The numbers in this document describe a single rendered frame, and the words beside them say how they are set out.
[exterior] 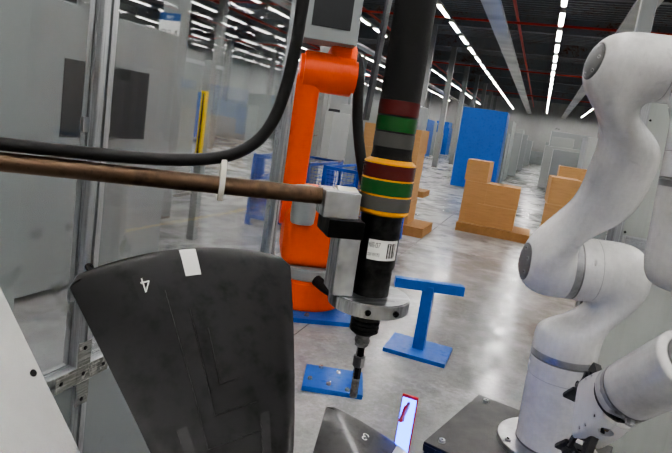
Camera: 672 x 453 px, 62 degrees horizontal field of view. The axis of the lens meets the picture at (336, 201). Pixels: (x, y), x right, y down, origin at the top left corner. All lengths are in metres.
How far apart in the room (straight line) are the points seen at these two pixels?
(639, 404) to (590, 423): 0.11
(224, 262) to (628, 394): 0.57
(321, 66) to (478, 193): 5.76
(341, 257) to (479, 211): 9.33
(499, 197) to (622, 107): 8.82
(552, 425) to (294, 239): 3.43
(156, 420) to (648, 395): 0.61
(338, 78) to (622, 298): 3.61
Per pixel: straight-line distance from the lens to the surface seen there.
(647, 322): 2.36
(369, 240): 0.46
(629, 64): 0.93
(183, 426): 0.54
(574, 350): 1.13
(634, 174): 1.00
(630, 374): 0.87
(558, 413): 1.17
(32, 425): 0.70
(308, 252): 4.44
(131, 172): 0.43
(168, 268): 0.59
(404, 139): 0.45
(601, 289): 1.12
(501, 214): 9.76
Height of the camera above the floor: 1.59
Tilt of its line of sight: 8 degrees down
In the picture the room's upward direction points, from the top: 8 degrees clockwise
